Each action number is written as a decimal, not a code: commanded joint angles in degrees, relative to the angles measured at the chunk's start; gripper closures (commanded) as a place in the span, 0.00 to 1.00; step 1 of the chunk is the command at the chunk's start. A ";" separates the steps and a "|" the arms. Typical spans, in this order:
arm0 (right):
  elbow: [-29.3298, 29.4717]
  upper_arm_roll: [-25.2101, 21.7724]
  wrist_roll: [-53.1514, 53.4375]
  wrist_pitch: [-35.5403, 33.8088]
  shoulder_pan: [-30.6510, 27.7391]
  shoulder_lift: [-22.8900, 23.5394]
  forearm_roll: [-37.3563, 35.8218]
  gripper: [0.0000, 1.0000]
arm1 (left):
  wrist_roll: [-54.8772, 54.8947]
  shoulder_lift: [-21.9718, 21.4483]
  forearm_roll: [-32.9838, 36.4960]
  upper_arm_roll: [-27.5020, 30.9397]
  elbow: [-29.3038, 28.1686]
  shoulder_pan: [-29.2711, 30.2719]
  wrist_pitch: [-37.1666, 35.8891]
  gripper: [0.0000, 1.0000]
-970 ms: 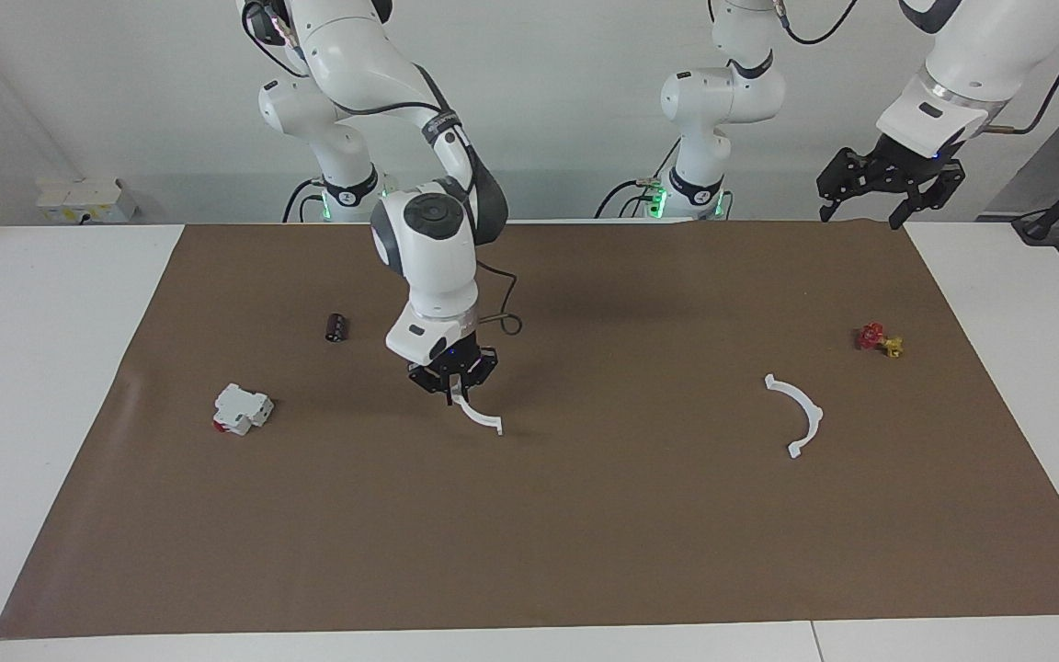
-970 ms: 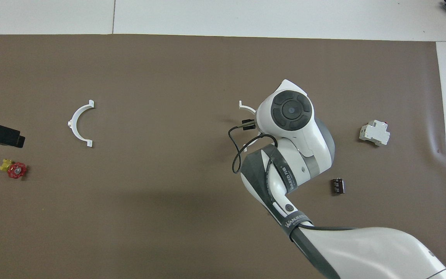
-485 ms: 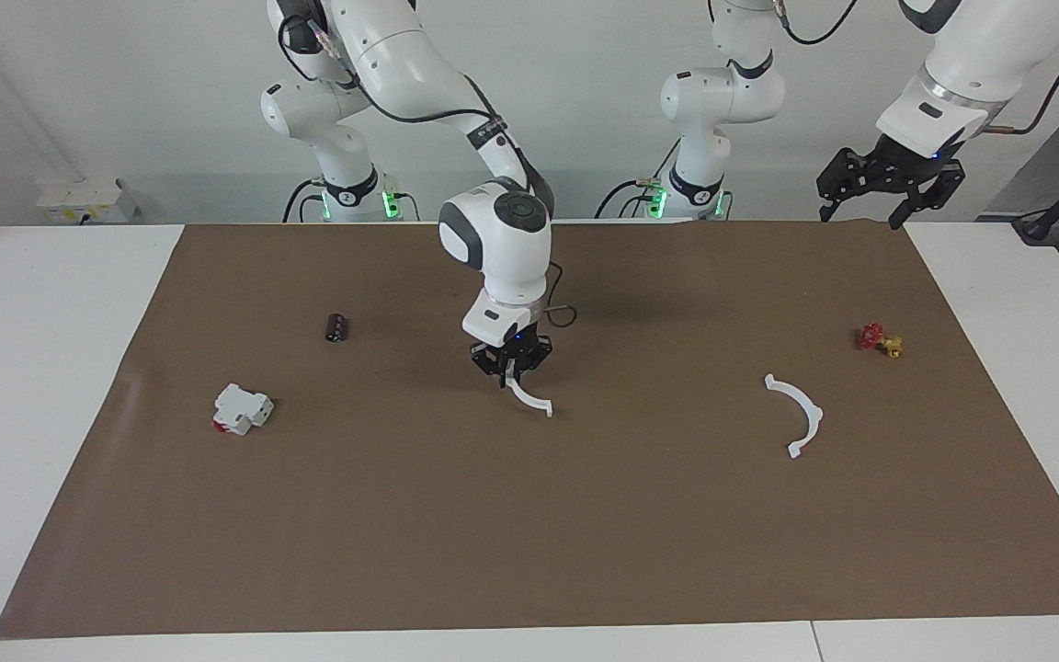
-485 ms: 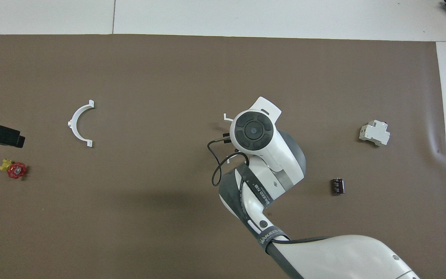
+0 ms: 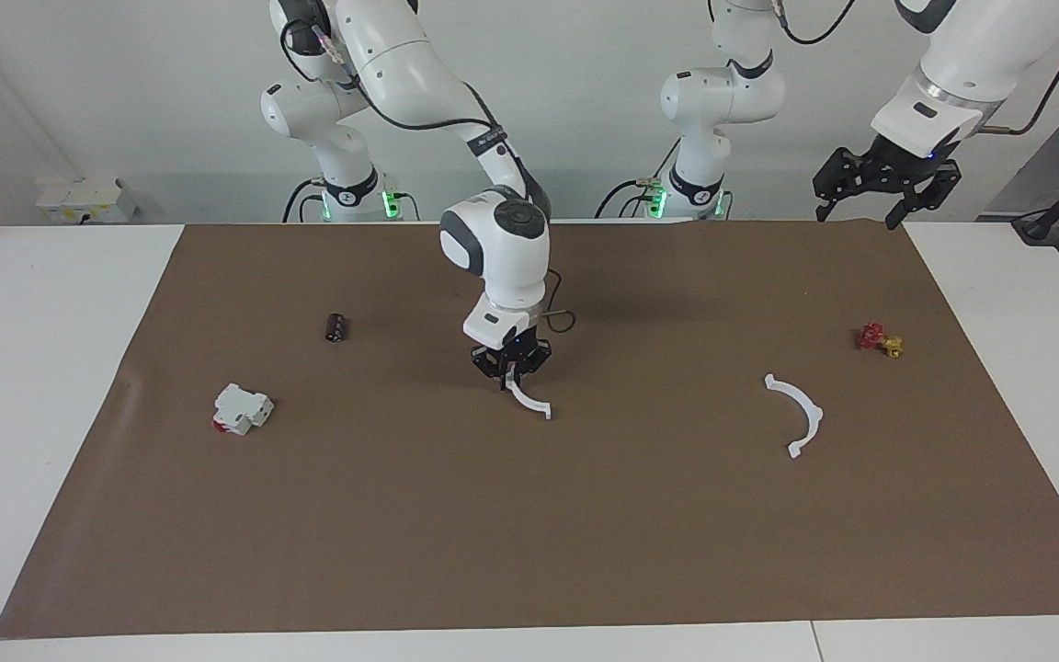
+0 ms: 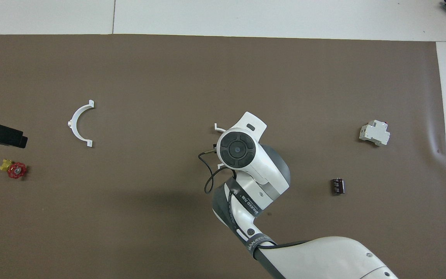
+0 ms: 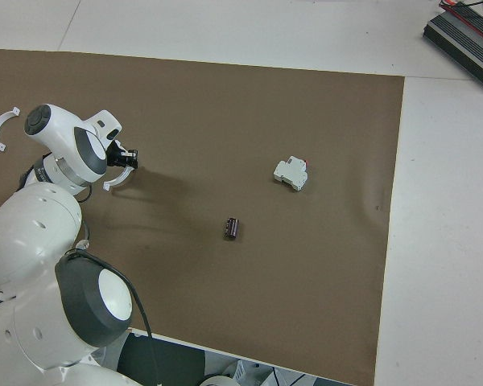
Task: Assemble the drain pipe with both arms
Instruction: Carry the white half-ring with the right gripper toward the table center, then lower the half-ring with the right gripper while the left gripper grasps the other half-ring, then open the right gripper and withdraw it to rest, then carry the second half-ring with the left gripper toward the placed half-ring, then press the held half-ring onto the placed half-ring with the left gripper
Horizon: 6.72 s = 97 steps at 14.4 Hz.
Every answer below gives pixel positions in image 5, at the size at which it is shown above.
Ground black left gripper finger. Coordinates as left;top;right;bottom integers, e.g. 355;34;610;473
813;149;863;223
886;171;962;232

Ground white half-ring pipe clamp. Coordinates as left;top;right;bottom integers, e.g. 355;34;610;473
506;366;553;421
764;373;825;459

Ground brown table mat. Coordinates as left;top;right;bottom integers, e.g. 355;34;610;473
0;221;1059;640

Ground white circuit breaker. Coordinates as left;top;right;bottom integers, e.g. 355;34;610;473
213;383;274;436

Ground white socket box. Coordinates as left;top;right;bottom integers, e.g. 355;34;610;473
35;177;138;225

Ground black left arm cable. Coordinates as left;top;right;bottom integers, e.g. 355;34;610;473
773;0;1059;136

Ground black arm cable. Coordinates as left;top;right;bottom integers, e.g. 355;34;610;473
279;0;577;335
773;0;1059;136

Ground red-handled brass valve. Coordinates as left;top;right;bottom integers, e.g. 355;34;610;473
855;322;905;359

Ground black base cable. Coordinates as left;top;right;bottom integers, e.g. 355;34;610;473
595;138;679;220
282;177;325;223

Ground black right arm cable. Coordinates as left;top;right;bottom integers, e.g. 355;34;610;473
279;0;577;335

